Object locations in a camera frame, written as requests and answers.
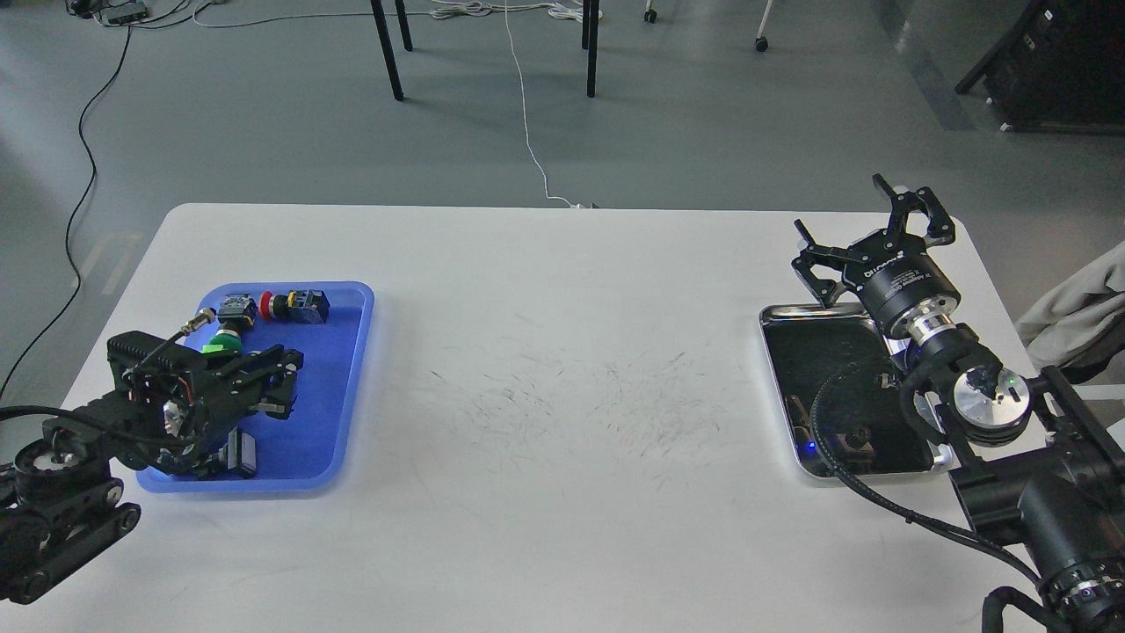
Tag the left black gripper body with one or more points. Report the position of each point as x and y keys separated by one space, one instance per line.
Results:
x=169 y=395

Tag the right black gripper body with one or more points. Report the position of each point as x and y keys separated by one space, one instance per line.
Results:
x=892 y=282

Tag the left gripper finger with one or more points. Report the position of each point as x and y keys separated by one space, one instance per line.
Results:
x=276 y=396
x=271 y=361

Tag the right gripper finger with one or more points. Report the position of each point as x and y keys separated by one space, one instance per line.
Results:
x=940 y=228
x=825 y=291

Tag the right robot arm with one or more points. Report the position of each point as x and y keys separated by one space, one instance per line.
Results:
x=1038 y=478

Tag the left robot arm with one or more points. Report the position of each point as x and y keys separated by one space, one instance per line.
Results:
x=61 y=504

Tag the blue plastic tray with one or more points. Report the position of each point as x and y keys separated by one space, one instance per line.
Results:
x=305 y=451

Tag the silver metal tray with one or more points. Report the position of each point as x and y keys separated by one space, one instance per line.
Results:
x=809 y=347

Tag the grey cloth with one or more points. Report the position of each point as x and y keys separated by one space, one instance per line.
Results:
x=1078 y=324

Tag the black cabinet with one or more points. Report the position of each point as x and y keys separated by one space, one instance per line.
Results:
x=1057 y=70

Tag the white chair base casters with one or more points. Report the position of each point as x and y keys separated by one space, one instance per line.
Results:
x=722 y=15

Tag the power strip on floor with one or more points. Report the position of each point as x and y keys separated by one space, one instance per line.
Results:
x=109 y=12

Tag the black green pushbutton switch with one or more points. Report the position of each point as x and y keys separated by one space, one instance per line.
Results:
x=236 y=315

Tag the yellow pushbutton switch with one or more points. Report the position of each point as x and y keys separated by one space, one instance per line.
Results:
x=181 y=461

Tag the black square pushbutton switch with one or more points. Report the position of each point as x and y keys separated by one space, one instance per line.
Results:
x=237 y=455

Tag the red emergency stop button switch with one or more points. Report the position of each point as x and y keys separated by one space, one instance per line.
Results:
x=302 y=307

